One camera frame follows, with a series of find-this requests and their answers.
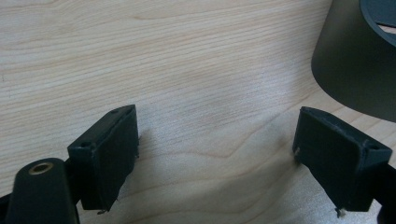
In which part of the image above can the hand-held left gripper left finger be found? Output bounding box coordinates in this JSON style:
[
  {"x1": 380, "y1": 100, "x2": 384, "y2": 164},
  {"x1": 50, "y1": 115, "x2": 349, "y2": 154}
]
[{"x1": 66, "y1": 104, "x2": 140, "y2": 213}]

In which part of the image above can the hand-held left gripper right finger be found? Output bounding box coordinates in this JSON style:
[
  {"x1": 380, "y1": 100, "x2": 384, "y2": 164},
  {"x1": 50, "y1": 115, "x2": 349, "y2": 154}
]
[{"x1": 292, "y1": 105, "x2": 393, "y2": 213}]

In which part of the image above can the dark grey cone-shaped container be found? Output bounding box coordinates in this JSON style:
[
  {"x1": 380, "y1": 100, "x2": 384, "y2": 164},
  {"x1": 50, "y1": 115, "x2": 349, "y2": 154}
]
[{"x1": 311, "y1": 0, "x2": 396, "y2": 123}]

